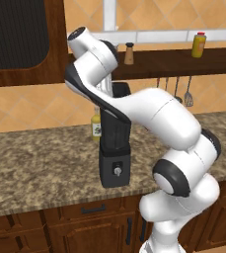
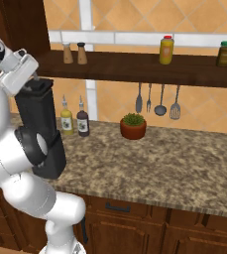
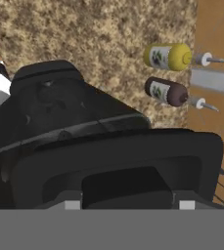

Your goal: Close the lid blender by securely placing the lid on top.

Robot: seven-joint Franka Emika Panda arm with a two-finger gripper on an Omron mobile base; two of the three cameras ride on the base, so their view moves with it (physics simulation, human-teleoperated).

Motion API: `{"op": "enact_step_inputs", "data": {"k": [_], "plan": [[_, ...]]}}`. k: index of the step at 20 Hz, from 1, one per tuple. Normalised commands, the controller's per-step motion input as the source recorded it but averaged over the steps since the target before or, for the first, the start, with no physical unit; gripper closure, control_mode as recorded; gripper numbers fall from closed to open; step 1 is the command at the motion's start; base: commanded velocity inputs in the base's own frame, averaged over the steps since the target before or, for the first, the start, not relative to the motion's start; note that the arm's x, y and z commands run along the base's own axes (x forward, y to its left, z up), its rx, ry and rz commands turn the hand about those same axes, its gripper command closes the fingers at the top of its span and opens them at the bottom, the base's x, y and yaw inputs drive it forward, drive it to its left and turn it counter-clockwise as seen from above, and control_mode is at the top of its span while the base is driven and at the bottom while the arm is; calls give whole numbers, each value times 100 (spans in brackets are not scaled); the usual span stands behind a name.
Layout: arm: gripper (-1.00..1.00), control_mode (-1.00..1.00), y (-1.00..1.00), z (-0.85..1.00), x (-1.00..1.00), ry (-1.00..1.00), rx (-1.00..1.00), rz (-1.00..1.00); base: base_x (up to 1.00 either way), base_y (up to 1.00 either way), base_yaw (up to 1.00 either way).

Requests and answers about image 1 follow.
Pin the brown wooden cupboard door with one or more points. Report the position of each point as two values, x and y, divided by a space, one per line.
221 220
91 235

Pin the yellow oil bottle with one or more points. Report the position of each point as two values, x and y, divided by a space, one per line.
95 129

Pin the grey hanging ladle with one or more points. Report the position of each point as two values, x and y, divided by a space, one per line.
178 97

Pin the black blender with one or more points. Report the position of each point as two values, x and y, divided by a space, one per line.
115 154

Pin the brown pepper shaker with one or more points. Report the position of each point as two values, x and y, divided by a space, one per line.
129 54

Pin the grey hanging spatula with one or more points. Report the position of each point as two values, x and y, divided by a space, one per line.
188 99

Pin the brown wooden cupboard run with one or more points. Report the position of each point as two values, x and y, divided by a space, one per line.
15 232

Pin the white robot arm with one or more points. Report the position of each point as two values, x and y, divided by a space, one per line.
164 115

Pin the thin grey hanging utensil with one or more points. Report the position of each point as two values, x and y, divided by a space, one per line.
166 83
158 82

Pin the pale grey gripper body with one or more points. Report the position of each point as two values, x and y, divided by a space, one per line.
105 86

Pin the yellow bottle with red cap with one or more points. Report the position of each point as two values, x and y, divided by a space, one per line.
198 45

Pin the brown wooden drawer front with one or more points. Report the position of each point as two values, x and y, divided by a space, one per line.
68 210

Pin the dark wooden wall shelf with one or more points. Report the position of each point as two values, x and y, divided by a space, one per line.
177 64

